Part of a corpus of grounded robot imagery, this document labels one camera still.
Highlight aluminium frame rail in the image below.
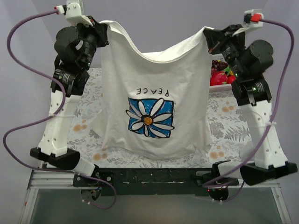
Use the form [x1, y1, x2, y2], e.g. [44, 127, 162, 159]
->
[27, 169, 78, 189]

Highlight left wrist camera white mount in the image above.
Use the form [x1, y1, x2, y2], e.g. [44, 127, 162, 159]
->
[54, 0, 93, 27]

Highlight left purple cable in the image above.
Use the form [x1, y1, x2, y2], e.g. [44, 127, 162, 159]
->
[2, 6, 117, 209]

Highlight dark red toy grapes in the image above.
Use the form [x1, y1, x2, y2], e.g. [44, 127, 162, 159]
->
[211, 60, 228, 73]

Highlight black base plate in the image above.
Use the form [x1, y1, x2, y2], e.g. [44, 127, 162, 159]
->
[72, 167, 240, 196]

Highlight red toy apple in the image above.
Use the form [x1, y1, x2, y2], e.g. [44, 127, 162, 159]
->
[227, 75, 236, 84]

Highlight floral patterned table mat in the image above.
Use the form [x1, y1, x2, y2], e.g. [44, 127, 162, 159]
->
[67, 70, 250, 168]

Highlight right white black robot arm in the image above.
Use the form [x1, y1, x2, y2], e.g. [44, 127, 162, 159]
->
[202, 25, 298, 187]

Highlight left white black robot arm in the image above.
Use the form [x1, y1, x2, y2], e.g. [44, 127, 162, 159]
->
[30, 15, 109, 187]

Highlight white plastic fruit basket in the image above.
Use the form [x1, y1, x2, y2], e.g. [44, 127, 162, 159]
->
[209, 54, 235, 92]

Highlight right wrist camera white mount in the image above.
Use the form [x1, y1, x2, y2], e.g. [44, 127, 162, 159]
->
[232, 9, 264, 36]

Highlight white t-shirt with daisy print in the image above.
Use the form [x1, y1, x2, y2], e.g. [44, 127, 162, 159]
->
[93, 21, 212, 160]

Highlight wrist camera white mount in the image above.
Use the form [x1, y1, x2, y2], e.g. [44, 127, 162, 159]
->
[232, 9, 264, 36]
[54, 0, 93, 27]

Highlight purple cable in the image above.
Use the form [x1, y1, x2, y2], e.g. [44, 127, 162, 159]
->
[2, 6, 117, 209]
[201, 19, 294, 203]

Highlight pink toy dragon fruit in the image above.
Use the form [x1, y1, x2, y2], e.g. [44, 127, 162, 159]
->
[210, 71, 228, 86]

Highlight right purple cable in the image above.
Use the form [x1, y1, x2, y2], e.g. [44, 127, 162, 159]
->
[201, 19, 294, 203]

